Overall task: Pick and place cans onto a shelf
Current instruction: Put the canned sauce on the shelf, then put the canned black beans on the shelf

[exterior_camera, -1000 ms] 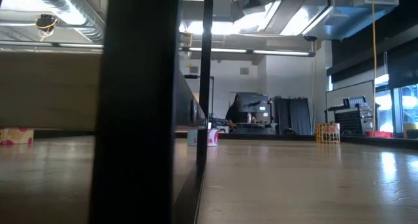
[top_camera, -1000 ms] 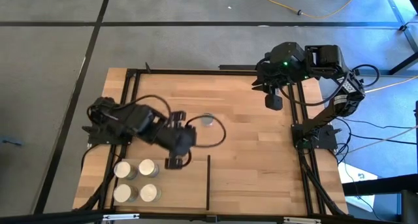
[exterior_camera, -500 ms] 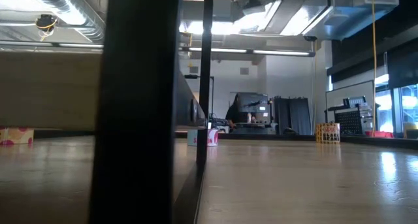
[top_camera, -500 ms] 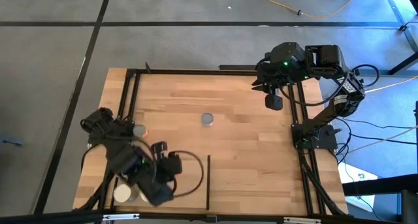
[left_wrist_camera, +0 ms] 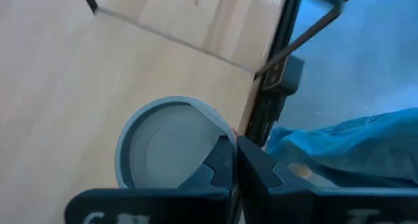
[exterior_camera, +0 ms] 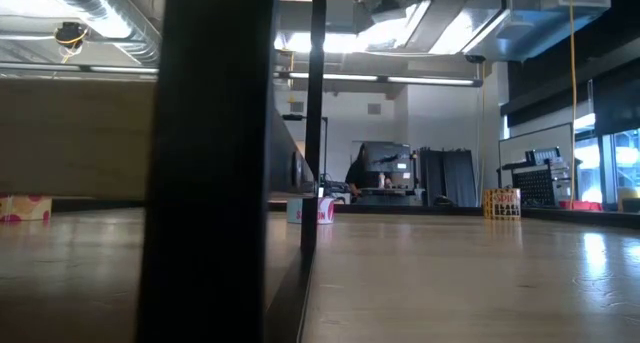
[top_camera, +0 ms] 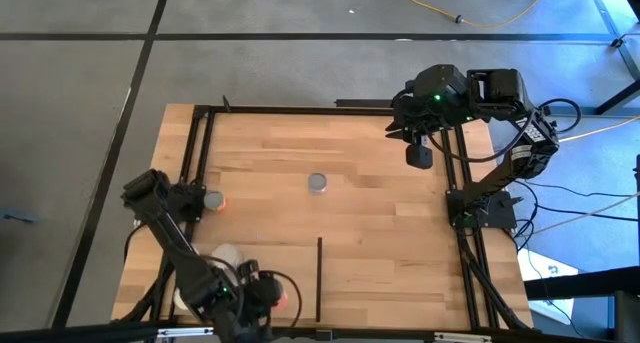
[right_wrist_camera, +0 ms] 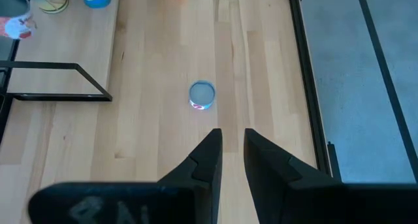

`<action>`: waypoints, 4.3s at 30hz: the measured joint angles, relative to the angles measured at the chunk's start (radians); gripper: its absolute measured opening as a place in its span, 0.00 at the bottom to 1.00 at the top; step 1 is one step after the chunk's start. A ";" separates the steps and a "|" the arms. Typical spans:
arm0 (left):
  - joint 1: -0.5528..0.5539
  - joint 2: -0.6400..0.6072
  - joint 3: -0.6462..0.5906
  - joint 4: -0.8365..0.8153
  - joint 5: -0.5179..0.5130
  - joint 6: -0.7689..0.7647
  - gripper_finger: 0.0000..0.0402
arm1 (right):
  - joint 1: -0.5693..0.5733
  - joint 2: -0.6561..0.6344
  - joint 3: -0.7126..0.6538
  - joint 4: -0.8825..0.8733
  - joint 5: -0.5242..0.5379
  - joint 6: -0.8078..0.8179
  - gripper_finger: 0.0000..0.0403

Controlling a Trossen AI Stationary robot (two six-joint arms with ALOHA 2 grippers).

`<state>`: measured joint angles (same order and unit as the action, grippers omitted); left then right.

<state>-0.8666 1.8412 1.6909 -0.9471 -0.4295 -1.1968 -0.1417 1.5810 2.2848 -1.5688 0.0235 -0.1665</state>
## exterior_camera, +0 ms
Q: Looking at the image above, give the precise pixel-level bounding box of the large metal duct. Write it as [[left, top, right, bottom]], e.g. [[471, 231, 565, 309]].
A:
[[357, 0, 612, 64]]

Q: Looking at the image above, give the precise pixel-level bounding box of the black shelf side frame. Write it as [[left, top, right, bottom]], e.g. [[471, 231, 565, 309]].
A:
[[134, 0, 329, 343]]

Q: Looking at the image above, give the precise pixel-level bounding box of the thick yellow hanging cable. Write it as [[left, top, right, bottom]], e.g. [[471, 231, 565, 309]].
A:
[[568, 0, 578, 210]]

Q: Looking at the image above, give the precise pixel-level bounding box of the dark folding screen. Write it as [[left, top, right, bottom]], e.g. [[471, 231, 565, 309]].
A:
[[418, 146, 478, 208]]

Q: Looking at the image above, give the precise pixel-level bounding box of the black perforated rack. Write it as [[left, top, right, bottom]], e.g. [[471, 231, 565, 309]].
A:
[[497, 146, 574, 208]]

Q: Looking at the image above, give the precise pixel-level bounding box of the wooden shelf board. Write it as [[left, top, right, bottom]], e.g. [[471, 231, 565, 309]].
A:
[[0, 77, 159, 201]]

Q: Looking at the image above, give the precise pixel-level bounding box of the red bin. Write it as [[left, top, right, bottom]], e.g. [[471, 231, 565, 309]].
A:
[[558, 199, 605, 213]]

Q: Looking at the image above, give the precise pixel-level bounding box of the white red salmon can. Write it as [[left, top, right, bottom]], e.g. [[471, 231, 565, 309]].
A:
[[286, 196, 336, 226]]

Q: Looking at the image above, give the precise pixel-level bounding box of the long tube light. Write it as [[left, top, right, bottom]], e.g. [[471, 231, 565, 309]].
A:
[[0, 62, 160, 82], [277, 71, 484, 88]]

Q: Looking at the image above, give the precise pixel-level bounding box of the person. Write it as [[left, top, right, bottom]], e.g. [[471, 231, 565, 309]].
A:
[[344, 142, 375, 202]]

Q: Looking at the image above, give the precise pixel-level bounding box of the yellow object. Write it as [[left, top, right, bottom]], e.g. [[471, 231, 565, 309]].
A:
[[617, 186, 640, 213]]

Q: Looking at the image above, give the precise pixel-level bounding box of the silver spiral duct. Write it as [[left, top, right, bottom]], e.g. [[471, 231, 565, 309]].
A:
[[29, 0, 162, 67]]

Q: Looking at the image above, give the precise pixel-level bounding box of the window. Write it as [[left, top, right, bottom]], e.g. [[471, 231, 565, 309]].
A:
[[573, 111, 640, 207]]

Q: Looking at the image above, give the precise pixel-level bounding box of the white board panel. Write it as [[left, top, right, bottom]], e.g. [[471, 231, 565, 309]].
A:
[[498, 122, 575, 172]]

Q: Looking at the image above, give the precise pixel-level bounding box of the dark desk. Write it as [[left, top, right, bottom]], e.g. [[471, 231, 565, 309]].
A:
[[352, 186, 426, 207]]

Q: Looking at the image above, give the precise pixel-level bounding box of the yellow spicy black beans can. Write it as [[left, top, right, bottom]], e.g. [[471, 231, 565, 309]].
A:
[[482, 187, 522, 221]]

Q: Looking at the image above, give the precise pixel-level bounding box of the computer monitor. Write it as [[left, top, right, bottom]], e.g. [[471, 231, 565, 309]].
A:
[[363, 141, 415, 190]]

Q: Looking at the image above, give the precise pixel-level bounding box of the black stand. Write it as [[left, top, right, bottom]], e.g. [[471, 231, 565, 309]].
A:
[[281, 112, 330, 197]]

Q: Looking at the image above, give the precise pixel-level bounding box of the thin yellow hanging cable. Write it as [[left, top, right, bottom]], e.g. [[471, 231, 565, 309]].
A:
[[479, 62, 487, 190]]

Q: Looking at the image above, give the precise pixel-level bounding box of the black yellow cable reel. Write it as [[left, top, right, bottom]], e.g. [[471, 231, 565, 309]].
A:
[[53, 21, 90, 64]]

